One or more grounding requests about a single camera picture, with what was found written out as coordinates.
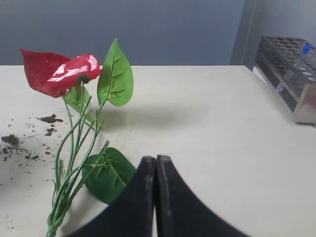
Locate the metal test tube rack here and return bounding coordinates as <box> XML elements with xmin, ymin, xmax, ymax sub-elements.
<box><xmin>255</xmin><ymin>36</ymin><xmax>316</xmax><ymax>124</ymax></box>

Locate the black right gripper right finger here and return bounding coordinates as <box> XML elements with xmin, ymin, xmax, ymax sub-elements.
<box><xmin>155</xmin><ymin>155</ymin><xmax>246</xmax><ymax>237</ymax></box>

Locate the blue capped test tube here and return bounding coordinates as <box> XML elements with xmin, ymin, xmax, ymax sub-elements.
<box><xmin>294</xmin><ymin>44</ymin><xmax>312</xmax><ymax>67</ymax></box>

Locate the artificial red flower plant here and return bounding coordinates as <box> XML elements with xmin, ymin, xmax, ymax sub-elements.
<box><xmin>19</xmin><ymin>38</ymin><xmax>137</xmax><ymax>237</ymax></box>

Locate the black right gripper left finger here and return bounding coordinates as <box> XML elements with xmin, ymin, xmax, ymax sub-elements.
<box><xmin>69</xmin><ymin>157</ymin><xmax>156</xmax><ymax>237</ymax></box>

